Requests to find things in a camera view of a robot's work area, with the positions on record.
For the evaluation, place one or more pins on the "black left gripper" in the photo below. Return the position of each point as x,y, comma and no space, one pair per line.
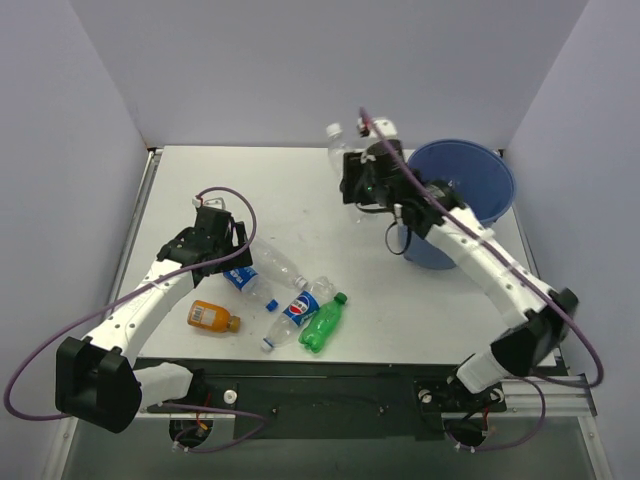
240,250

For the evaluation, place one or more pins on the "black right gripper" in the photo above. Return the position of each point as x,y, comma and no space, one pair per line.
350,178

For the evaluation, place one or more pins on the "clear bottle white cap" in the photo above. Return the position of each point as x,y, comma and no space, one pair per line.
337,147

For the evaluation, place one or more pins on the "green plastic bottle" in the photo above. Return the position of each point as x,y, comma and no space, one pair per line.
323,324

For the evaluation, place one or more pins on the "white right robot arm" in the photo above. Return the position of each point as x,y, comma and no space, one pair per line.
535,315

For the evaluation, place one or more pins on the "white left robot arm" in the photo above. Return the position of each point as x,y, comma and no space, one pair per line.
96,378

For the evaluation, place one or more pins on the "blue plastic bin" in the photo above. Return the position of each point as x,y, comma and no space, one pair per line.
479,175

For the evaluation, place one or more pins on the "small Pepsi bottle blue cap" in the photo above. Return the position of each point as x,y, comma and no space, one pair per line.
253,286

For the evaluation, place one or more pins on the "orange juice bottle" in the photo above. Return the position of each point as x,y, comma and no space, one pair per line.
212,318

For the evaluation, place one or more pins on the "large Pepsi bottle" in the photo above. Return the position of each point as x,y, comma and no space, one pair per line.
301,309

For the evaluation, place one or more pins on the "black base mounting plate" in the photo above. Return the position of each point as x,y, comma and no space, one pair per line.
321,401

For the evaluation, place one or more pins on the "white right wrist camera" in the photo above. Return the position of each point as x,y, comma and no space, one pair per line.
367,130

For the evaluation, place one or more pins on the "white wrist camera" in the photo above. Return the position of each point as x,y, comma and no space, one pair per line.
216,202
367,130

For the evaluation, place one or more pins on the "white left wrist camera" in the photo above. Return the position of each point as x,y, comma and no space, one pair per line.
216,202

